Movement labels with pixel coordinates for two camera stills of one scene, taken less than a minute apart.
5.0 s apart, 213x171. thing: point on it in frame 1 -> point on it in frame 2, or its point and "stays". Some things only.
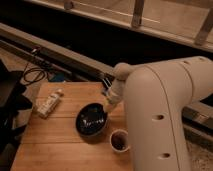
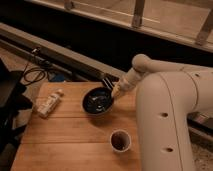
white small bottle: [48, 104] stays
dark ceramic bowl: [91, 119] -> [97, 101]
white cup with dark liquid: [119, 141] stays
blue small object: [59, 77] stays
